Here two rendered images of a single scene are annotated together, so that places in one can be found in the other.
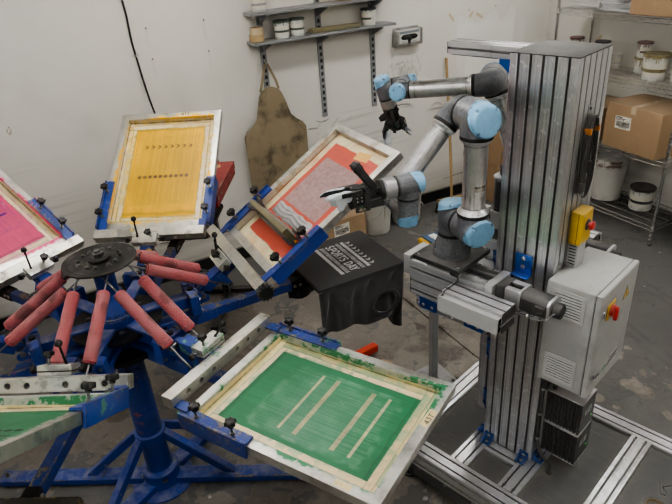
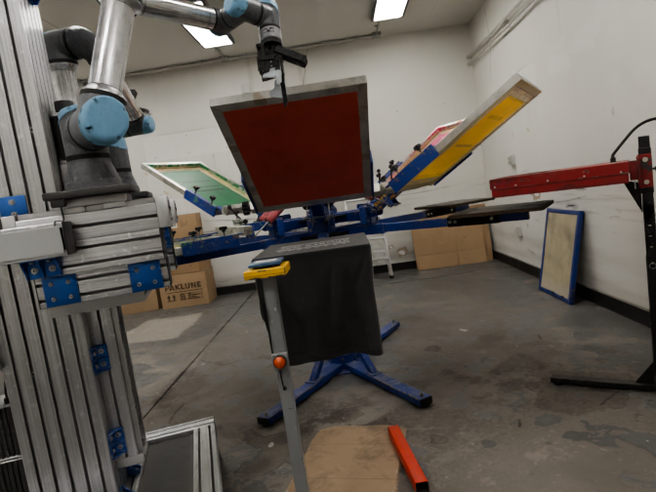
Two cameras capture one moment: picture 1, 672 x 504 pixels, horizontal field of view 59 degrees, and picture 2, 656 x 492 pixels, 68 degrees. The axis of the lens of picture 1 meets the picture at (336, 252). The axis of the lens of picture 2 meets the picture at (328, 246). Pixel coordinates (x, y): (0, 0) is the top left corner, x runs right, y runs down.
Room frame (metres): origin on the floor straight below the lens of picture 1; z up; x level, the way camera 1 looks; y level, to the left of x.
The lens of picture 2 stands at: (3.70, -1.77, 1.15)
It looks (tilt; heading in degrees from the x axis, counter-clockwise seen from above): 6 degrees down; 119
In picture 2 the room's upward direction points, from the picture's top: 8 degrees counter-clockwise
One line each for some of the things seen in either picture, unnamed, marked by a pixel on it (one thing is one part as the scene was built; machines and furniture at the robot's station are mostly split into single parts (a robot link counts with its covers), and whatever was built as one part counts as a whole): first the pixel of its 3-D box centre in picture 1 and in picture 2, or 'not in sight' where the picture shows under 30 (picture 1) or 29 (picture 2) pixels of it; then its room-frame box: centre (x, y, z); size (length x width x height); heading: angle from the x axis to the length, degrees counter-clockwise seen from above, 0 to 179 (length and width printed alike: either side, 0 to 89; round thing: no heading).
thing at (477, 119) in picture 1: (474, 175); (69, 103); (1.98, -0.51, 1.63); 0.15 x 0.12 x 0.55; 19
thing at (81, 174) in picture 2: not in sight; (91, 173); (2.44, -0.83, 1.31); 0.15 x 0.15 x 0.10
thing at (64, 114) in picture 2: not in sight; (84, 131); (2.45, -0.83, 1.42); 0.13 x 0.12 x 0.14; 161
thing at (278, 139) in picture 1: (275, 129); not in sight; (4.64, 0.40, 1.06); 0.53 x 0.07 x 1.05; 116
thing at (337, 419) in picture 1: (282, 372); (179, 232); (1.68, 0.22, 1.05); 1.08 x 0.61 x 0.23; 56
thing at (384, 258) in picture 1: (341, 258); (313, 245); (2.67, -0.02, 0.95); 0.48 x 0.44 x 0.01; 116
